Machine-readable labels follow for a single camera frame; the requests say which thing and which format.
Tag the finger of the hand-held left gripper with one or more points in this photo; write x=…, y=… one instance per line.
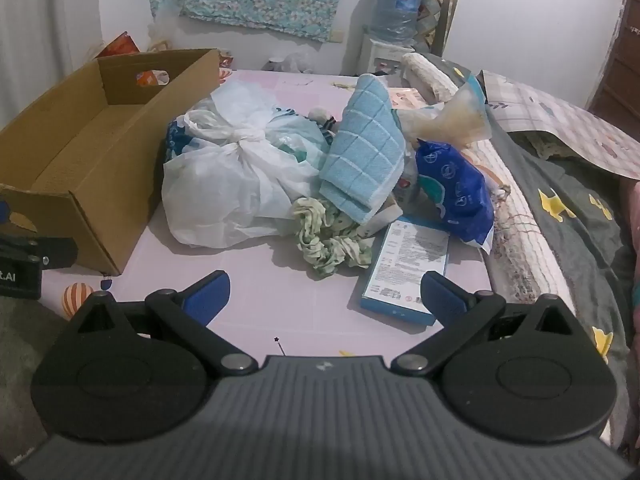
x=55, y=252

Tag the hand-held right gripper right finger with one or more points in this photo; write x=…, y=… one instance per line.
x=440, y=296

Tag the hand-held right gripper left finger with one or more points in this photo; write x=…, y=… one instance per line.
x=202, y=302

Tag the blue carton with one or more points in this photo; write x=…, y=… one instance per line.
x=400, y=270

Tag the brown cardboard box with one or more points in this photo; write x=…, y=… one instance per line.
x=75, y=175

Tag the blue plastic packet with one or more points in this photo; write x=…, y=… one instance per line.
x=455, y=190

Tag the green ruffled scrunchie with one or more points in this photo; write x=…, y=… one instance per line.
x=320, y=245

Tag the blue checked towel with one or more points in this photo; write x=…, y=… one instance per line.
x=360, y=155

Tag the pink printed bed sheet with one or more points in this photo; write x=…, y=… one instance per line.
x=275, y=300

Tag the large white plastic bag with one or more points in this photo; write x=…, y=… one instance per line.
x=225, y=180

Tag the grey blanket with yellow cats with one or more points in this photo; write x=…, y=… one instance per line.
x=575, y=240

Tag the checked printed sheet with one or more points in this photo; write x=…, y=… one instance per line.
x=560, y=120

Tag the red snack bag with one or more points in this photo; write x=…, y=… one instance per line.
x=120, y=46

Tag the rolled white woven mat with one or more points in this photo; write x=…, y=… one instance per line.
x=430, y=75

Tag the white water dispenser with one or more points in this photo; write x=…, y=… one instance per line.
x=382, y=55

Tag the crumpled white plastic bag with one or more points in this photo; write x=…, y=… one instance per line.
x=299, y=62

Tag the patterned folded board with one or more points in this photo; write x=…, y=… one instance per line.
x=435, y=15

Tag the brown wooden door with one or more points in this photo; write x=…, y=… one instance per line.
x=620, y=70

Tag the blue water jug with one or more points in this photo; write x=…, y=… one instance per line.
x=395, y=10

